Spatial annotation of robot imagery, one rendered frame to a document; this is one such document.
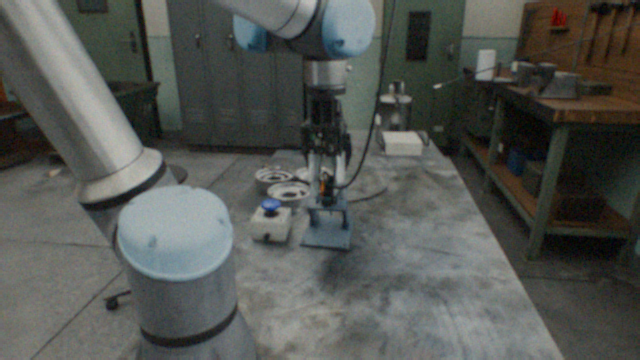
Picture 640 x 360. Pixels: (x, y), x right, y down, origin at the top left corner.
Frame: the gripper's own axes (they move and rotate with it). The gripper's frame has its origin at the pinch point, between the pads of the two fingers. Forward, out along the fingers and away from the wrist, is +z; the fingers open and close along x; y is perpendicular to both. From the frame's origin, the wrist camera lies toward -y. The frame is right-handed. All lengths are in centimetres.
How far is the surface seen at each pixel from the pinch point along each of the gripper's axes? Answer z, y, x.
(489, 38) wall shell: -20, -344, 102
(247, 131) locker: 66, -285, -124
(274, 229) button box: 9.0, 3.1, -10.3
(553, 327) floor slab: 92, -78, 88
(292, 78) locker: 14, -282, -76
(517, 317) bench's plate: 11.9, 18.6, 32.6
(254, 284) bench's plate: 11.9, 17.5, -9.8
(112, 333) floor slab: 92, -42, -98
